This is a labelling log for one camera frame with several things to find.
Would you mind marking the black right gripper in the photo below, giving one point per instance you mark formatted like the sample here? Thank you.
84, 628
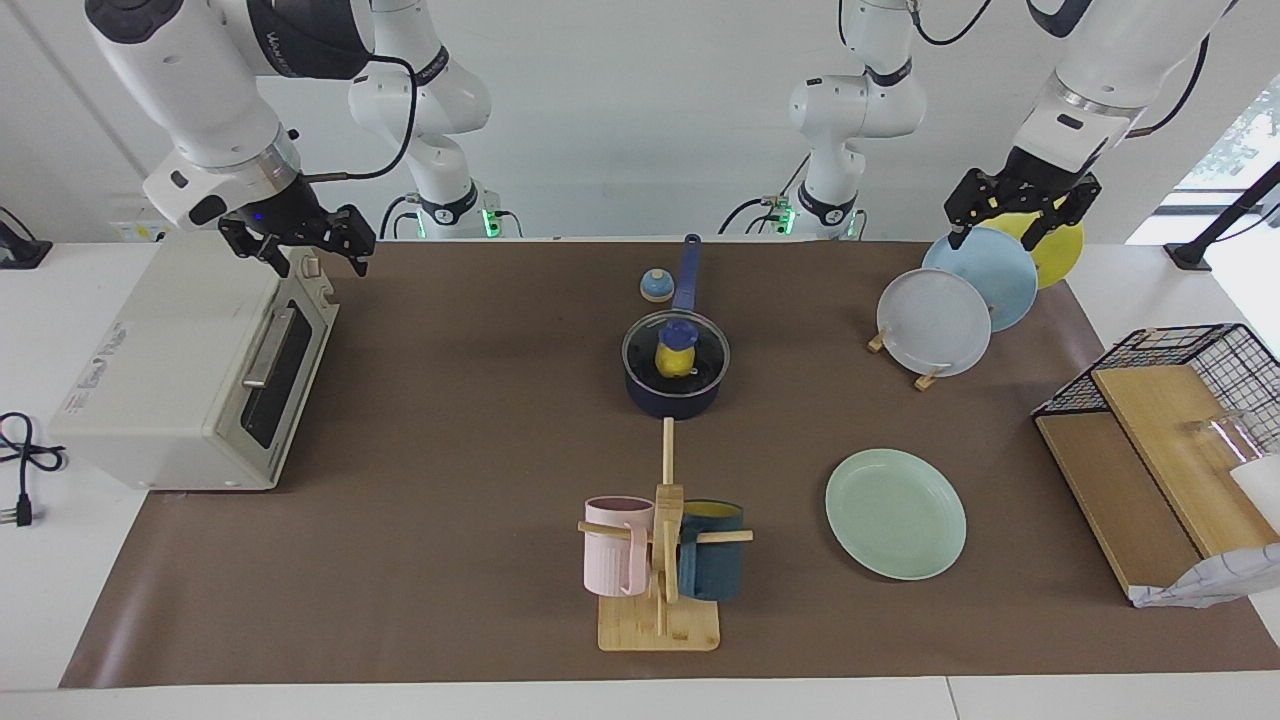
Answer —
290, 218

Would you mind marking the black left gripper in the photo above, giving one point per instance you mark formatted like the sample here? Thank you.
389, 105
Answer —
1040, 185

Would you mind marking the glass lid with blue knob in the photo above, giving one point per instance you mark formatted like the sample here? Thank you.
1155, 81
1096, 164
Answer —
712, 355

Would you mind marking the yellow potato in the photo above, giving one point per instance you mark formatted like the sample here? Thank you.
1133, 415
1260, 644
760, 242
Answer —
675, 362

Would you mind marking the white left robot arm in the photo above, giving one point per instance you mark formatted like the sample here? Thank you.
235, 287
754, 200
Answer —
860, 110

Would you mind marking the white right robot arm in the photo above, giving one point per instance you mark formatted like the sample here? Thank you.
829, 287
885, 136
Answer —
200, 90

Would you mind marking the light blue plate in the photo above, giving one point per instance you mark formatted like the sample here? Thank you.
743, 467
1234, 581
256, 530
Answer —
1000, 280

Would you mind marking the yellow plate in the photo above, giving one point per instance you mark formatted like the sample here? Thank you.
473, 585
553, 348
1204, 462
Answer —
1065, 255

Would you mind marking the grey plate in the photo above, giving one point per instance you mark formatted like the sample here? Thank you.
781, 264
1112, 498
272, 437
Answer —
935, 325

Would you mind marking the wooden plate rack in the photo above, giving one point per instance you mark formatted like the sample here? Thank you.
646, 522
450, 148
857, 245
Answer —
930, 381

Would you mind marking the pale green plate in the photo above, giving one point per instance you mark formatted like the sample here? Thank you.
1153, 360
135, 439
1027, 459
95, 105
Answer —
895, 515

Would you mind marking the beige toaster oven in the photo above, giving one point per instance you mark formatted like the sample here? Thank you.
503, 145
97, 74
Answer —
160, 370

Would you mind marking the wooden shelf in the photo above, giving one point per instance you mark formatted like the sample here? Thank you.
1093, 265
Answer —
1120, 480

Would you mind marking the black clamp base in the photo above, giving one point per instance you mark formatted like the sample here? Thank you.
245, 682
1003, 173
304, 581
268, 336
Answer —
25, 252

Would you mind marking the clear glass cup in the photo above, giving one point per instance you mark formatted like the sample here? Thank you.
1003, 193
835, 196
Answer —
1235, 435

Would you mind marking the brown table mat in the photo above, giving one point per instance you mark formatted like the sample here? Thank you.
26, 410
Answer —
450, 550

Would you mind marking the small blue round timer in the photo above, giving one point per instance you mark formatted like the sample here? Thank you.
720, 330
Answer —
657, 288

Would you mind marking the white rounded object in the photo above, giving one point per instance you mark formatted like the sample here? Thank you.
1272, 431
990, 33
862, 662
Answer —
1262, 490

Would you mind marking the white crumpled cloth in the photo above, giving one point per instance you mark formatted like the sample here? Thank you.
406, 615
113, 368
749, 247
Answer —
1220, 580

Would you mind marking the pink ribbed mug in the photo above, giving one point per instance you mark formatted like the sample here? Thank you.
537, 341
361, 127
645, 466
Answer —
605, 560

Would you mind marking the dark blue mug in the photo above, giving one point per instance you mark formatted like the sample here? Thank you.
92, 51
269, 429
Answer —
715, 575

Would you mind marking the wooden mug tree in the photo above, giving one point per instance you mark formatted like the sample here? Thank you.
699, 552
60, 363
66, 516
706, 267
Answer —
660, 625

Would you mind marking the white wall socket box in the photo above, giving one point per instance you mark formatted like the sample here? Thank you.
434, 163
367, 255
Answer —
150, 215

